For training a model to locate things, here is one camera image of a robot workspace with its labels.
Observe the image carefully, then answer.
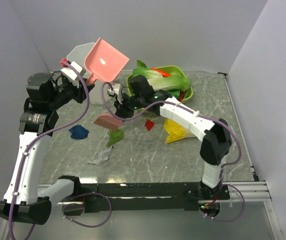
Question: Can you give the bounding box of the pink hand brush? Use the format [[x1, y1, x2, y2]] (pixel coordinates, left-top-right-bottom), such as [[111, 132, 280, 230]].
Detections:
[[93, 113, 123, 131]]

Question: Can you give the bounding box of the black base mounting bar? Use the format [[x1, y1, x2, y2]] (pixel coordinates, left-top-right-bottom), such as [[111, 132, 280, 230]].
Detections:
[[62, 182, 230, 213]]

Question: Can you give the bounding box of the grey paper scrap left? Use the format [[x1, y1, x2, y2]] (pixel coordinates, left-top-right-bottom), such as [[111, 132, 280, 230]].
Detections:
[[86, 145, 114, 166]]

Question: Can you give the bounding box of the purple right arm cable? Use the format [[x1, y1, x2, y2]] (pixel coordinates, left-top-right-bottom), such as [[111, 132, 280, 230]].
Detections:
[[100, 81, 243, 191]]

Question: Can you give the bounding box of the green paper scrap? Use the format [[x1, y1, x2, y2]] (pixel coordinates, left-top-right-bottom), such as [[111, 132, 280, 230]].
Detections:
[[106, 129, 125, 147]]

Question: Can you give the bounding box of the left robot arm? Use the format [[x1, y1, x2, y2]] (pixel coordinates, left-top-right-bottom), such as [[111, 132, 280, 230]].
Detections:
[[0, 73, 93, 225]]

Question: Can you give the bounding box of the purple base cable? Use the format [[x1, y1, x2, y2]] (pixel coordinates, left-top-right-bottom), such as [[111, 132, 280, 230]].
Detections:
[[61, 192, 113, 229], [199, 183, 246, 223]]

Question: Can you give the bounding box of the red paper scrap near tray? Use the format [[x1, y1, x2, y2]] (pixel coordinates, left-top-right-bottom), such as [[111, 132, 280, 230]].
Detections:
[[145, 119, 155, 131]]

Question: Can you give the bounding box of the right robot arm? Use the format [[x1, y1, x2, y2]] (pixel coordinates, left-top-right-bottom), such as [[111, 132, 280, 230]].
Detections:
[[108, 75, 232, 199]]

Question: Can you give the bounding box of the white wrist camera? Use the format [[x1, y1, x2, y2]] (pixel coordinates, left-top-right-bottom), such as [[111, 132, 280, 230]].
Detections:
[[107, 83, 123, 104], [60, 58, 86, 89]]

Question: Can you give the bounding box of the green plastic tray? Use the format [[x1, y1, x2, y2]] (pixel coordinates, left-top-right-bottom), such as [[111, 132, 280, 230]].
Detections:
[[126, 65, 194, 114]]

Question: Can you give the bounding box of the green leafy lettuce toy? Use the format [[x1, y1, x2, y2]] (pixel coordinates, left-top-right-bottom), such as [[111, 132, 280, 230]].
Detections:
[[132, 60, 163, 80]]

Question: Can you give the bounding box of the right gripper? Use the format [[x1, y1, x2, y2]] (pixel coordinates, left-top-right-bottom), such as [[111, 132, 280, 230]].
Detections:
[[114, 92, 145, 119]]

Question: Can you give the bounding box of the translucent white plastic bin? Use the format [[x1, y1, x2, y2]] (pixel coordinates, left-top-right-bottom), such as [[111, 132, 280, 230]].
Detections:
[[66, 42, 105, 105]]

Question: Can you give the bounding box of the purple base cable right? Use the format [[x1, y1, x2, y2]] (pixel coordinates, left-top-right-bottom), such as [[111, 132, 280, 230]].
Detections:
[[199, 183, 246, 223]]

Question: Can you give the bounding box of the red chili pepper toy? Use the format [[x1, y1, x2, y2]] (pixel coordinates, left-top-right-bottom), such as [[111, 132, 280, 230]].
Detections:
[[178, 91, 185, 102]]

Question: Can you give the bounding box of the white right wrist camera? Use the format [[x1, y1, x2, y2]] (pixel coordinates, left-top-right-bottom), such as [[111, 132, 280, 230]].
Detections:
[[107, 83, 123, 104]]

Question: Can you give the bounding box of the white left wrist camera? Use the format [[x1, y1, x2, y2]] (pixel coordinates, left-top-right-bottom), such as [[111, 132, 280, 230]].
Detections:
[[60, 58, 86, 89]]

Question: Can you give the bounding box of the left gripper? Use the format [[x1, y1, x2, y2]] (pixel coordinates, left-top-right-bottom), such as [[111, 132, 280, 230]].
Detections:
[[47, 77, 95, 110]]

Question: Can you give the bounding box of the dark blue paper scrap left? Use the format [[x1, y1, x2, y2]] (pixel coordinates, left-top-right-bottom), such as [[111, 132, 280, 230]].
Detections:
[[68, 125, 89, 140]]

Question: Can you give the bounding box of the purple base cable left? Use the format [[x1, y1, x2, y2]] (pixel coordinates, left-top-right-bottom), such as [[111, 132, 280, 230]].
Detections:
[[61, 192, 113, 229]]

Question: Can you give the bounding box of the orange carrot toy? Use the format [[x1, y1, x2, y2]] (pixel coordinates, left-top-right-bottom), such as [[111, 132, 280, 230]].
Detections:
[[151, 68, 172, 78]]

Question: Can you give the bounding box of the yellow napa cabbage toy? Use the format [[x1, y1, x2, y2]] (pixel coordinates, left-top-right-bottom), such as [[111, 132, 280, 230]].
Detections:
[[163, 118, 196, 144]]

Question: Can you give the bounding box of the pink dustpan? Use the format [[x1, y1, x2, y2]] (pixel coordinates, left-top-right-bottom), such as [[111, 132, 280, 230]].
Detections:
[[84, 38, 130, 84]]

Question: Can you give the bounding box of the large green cabbage toy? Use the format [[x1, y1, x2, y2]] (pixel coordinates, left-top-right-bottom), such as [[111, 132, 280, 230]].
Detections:
[[147, 75, 190, 92]]

